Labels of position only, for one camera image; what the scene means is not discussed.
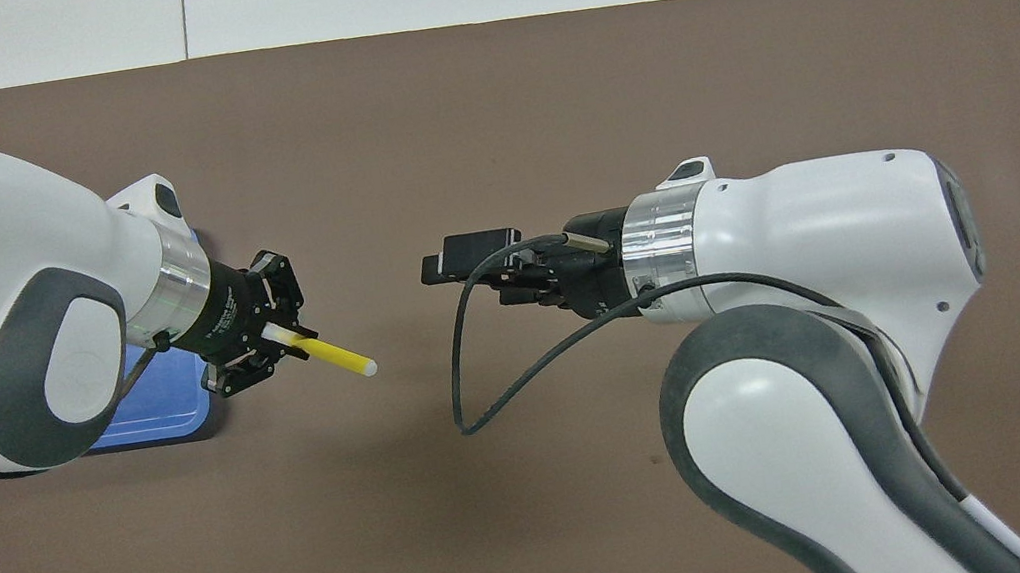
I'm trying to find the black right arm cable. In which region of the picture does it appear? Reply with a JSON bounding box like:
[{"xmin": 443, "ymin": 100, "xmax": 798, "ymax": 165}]
[{"xmin": 429, "ymin": 185, "xmax": 898, "ymax": 437}]

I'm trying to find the yellow pen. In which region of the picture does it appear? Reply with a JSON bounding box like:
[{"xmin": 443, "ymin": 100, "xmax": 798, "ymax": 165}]
[{"xmin": 261, "ymin": 310, "xmax": 380, "ymax": 394}]

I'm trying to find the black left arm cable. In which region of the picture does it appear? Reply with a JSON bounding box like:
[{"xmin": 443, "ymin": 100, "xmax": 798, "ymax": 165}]
[{"xmin": 113, "ymin": 327, "xmax": 183, "ymax": 401}]

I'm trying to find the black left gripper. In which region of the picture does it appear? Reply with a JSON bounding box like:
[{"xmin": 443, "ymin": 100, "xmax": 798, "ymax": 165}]
[{"xmin": 185, "ymin": 245, "xmax": 325, "ymax": 403}]

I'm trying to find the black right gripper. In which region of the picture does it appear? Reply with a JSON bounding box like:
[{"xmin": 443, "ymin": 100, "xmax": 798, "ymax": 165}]
[{"xmin": 415, "ymin": 206, "xmax": 648, "ymax": 346}]

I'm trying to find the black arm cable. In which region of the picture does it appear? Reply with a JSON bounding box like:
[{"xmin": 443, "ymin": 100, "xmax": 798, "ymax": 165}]
[
  {"xmin": 429, "ymin": 185, "xmax": 898, "ymax": 437},
  {"xmin": 113, "ymin": 327, "xmax": 183, "ymax": 401}
]

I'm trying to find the brown table mat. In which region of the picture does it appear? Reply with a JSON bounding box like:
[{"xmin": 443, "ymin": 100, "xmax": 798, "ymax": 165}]
[{"xmin": 0, "ymin": 0, "xmax": 1020, "ymax": 573}]

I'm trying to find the blue plastic tray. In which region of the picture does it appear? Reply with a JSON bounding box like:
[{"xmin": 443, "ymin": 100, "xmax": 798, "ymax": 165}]
[{"xmin": 50, "ymin": 227, "xmax": 230, "ymax": 460}]

